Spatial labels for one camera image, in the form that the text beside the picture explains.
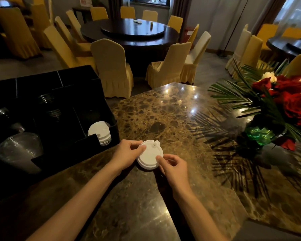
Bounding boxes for person's left hand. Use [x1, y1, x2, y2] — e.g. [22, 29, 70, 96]
[109, 139, 147, 174]

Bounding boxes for person's right hand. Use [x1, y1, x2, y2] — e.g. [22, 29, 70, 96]
[155, 153, 192, 199]

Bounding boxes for white lid stack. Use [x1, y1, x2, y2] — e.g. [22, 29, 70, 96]
[136, 140, 164, 170]

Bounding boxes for white lids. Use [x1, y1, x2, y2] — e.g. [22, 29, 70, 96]
[87, 121, 112, 146]

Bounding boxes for black compartment organizer tray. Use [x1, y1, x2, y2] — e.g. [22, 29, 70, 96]
[0, 65, 120, 188]

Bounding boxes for stack of clear dome lids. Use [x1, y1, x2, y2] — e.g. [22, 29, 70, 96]
[0, 132, 44, 175]

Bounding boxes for person's left forearm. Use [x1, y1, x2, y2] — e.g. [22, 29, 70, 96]
[26, 163, 123, 241]

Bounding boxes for person's right forearm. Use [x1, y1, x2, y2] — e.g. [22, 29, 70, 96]
[173, 190, 229, 241]

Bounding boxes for stack of clear cups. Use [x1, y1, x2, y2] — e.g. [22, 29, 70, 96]
[37, 94, 62, 122]
[0, 107, 25, 133]

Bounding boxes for group of yellow covered chairs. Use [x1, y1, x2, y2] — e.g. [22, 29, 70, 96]
[0, 0, 53, 59]
[43, 6, 200, 99]

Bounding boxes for dark round turntable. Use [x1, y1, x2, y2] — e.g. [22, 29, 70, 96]
[100, 18, 165, 40]

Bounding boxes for white covered chair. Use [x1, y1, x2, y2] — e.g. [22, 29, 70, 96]
[180, 31, 212, 85]

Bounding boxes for red and white flower bouquet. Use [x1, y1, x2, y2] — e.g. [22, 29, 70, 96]
[207, 57, 301, 152]

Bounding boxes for red cabinet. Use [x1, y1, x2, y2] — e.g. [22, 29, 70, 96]
[183, 27, 194, 44]

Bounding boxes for yellow covered chair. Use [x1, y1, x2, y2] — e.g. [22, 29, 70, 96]
[281, 27, 301, 40]
[232, 35, 264, 81]
[281, 54, 301, 78]
[256, 23, 279, 51]

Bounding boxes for pale covered chair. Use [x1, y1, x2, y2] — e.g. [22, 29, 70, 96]
[225, 23, 252, 76]

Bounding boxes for dark side table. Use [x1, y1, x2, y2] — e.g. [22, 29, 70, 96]
[72, 7, 93, 23]

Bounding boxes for white sheer curtain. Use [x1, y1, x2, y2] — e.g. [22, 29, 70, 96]
[273, 0, 301, 41]

